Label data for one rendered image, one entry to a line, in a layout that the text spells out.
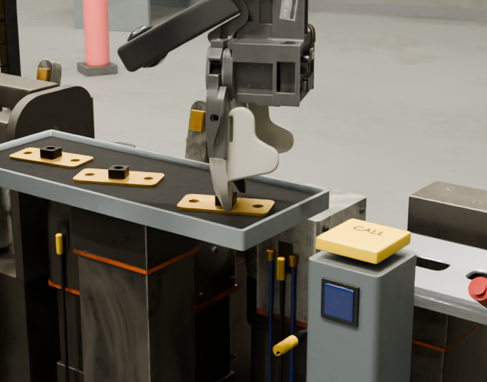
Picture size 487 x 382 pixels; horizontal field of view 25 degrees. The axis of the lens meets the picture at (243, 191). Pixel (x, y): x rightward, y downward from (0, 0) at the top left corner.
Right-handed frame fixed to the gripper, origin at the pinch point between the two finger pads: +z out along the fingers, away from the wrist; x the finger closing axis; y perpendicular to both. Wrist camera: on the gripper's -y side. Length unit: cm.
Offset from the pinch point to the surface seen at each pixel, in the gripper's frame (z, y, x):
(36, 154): 1.5, -23.3, 10.4
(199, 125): 11, -20, 59
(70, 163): 1.5, -18.6, 8.5
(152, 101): 117, -173, 494
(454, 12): 113, -23, 829
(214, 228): 1.7, 0.5, -6.4
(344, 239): 1.9, 11.5, -5.8
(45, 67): 7, -51, 76
